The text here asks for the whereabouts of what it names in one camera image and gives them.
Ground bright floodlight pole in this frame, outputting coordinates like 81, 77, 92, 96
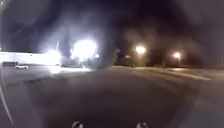
70, 39, 98, 68

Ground robot's own part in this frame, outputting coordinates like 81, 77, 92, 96
136, 121, 149, 128
72, 121, 84, 128

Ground dark tree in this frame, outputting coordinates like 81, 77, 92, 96
87, 29, 122, 70

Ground long white building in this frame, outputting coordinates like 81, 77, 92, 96
0, 51, 63, 66

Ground street lamp pole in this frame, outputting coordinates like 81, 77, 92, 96
172, 51, 183, 67
135, 45, 148, 67

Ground white car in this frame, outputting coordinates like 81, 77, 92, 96
14, 64, 30, 70

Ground dark asphalt road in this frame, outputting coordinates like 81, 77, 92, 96
0, 65, 224, 128

